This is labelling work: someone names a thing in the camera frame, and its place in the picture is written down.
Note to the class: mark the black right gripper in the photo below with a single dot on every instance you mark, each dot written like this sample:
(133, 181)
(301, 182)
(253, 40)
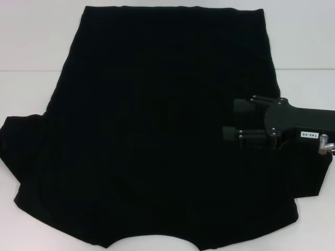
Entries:
(288, 120)

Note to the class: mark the black t-shirt with FREE print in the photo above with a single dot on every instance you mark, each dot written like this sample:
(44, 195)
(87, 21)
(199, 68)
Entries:
(157, 104)

